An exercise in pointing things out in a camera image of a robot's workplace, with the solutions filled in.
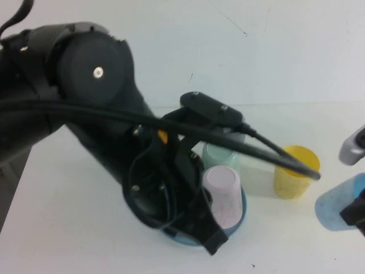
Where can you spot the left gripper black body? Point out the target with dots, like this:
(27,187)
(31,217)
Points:
(148,199)

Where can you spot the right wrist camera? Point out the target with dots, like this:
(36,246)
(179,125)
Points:
(353,148)

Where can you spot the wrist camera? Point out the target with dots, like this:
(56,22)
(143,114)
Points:
(208,107)
(353,148)

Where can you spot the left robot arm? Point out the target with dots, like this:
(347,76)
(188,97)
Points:
(85,71)

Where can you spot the pale pink plastic cup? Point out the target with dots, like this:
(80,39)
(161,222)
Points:
(222,194)

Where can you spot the light blue plastic cup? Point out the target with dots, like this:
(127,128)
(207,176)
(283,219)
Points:
(330,205)

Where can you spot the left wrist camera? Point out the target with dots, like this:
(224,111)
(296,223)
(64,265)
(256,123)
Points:
(208,107)

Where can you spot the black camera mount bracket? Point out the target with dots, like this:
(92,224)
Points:
(174,117)

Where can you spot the mint green plastic cup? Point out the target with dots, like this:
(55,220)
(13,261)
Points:
(219,157)

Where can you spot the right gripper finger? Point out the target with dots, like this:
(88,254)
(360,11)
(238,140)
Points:
(356,217)

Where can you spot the yellow plastic cup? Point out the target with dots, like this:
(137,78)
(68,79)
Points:
(288,185)

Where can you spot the blue cup stand, flower knob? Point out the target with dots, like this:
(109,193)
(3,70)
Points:
(185,241)

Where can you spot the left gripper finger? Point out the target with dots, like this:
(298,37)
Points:
(216,241)

